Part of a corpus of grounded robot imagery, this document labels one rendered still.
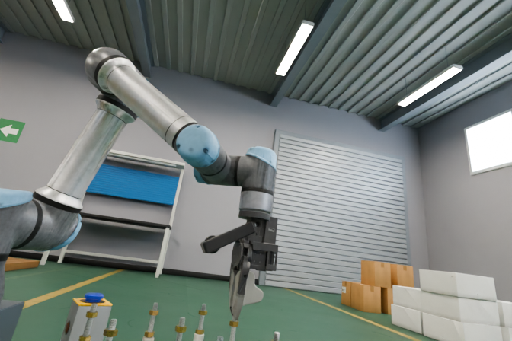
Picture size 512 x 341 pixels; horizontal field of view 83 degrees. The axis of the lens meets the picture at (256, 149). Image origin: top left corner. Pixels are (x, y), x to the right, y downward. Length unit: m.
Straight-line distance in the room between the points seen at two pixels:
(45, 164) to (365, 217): 6.18
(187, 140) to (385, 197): 6.57
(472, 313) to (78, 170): 2.95
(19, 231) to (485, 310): 3.13
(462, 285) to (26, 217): 2.93
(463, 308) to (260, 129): 4.57
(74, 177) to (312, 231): 5.42
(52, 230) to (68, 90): 5.91
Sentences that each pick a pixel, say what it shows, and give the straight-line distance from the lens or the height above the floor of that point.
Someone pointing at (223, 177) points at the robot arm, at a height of 0.62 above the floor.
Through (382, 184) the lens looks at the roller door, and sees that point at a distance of 7.05.
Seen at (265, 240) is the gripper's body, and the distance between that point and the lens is 0.66.
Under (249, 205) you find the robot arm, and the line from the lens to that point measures 0.64.
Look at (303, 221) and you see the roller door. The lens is 5.96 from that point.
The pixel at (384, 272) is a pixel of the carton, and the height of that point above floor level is 0.47.
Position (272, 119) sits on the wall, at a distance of 6.43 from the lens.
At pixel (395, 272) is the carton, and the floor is 0.49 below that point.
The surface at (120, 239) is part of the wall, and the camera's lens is 5.68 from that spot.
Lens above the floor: 0.46
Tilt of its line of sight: 20 degrees up
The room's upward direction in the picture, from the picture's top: 8 degrees clockwise
